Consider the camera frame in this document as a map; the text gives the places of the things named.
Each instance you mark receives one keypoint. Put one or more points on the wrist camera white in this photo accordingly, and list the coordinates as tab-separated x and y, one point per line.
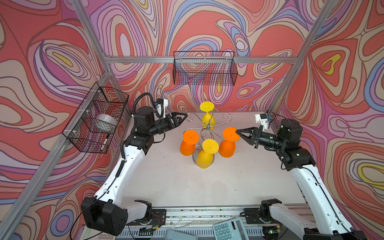
264	120
161	105

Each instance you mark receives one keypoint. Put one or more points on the black wire basket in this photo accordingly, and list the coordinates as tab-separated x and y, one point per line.
204	68
81	132

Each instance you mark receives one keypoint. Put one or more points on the yellow wine glass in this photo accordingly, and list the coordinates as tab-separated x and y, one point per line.
208	121
206	155

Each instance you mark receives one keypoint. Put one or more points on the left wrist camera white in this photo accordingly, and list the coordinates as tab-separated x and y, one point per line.
161	105

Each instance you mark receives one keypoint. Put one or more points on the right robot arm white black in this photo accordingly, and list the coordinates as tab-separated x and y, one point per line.
330	223

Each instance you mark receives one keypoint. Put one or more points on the silver tape roll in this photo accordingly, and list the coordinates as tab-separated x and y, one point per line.
105	123

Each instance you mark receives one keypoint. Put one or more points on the back black wire basket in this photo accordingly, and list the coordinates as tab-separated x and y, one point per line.
204	68

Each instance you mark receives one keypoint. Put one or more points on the teal calculator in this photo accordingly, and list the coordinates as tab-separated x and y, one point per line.
232	229

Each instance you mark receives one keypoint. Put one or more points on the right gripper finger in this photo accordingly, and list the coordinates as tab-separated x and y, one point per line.
245	131
247	139

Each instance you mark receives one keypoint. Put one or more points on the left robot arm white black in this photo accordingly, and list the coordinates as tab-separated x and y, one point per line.
104	212

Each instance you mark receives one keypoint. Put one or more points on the front yellow wine glass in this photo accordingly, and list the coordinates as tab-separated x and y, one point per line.
206	155

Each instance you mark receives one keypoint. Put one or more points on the back yellow wine glass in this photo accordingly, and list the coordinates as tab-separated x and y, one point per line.
208	121

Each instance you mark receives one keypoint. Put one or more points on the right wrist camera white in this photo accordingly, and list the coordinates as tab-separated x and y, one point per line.
264	120

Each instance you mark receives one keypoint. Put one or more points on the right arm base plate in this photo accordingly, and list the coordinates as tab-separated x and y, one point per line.
252	216

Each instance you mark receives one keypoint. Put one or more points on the orange wine glass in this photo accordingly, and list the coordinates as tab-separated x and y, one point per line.
188	145
228	145

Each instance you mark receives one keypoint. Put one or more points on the chrome wine glass rack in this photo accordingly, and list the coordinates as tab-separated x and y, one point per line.
206	133

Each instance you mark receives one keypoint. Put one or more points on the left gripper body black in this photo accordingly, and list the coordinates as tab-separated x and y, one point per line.
162	126

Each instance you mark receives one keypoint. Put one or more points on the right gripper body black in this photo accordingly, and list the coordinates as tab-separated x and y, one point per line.
264	139

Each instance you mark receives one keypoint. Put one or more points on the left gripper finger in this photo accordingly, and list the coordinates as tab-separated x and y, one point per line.
178	121
177	114

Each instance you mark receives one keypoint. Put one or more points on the black marker pen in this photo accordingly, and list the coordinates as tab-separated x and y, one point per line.
104	143

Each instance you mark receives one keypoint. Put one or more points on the left black wire basket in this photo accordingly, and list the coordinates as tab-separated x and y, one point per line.
81	132

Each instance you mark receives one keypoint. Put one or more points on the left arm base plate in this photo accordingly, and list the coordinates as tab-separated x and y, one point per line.
156	218

